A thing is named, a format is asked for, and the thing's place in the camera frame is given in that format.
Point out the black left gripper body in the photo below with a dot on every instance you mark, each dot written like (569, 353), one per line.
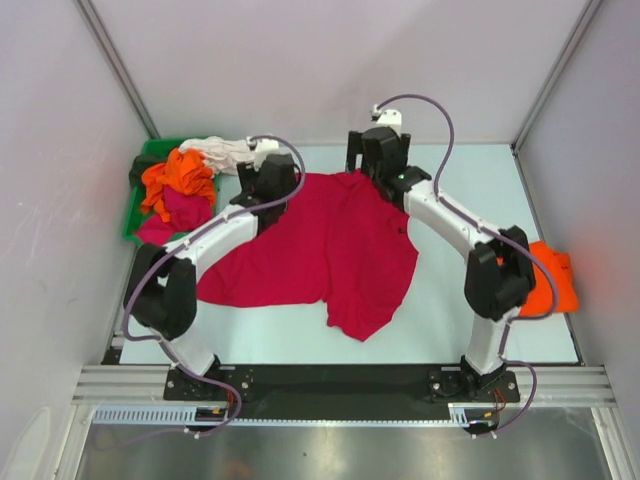
(247, 173)

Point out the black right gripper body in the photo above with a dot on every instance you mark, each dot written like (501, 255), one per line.
(359, 147)

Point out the crimson t shirt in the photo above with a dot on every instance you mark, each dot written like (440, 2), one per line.
(339, 242)

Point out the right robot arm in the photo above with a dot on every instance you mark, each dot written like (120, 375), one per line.
(499, 273)

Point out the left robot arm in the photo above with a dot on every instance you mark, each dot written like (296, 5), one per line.
(161, 293)

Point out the white t shirt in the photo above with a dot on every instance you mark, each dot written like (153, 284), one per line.
(220, 155)

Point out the crumpled orange t shirt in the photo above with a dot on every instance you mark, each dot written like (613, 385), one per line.
(183, 172)

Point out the magenta t shirt in bin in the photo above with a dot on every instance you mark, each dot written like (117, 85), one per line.
(186, 213)

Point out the dark green t shirt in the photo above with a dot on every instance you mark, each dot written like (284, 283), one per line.
(140, 164)

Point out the green plastic bin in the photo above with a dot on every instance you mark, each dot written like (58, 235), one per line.
(133, 217)

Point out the folded orange t shirt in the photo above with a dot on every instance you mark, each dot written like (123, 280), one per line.
(558, 265)

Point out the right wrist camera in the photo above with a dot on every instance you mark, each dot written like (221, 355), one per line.
(387, 117)

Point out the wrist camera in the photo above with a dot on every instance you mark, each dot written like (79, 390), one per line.
(387, 117)
(261, 148)

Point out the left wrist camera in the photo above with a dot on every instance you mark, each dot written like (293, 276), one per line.
(261, 148)

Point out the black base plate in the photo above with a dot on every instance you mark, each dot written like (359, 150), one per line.
(342, 392)

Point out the grey slotted cable duct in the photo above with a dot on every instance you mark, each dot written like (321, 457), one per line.
(192, 416)

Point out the aluminium frame rail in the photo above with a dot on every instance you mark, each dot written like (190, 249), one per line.
(557, 386)

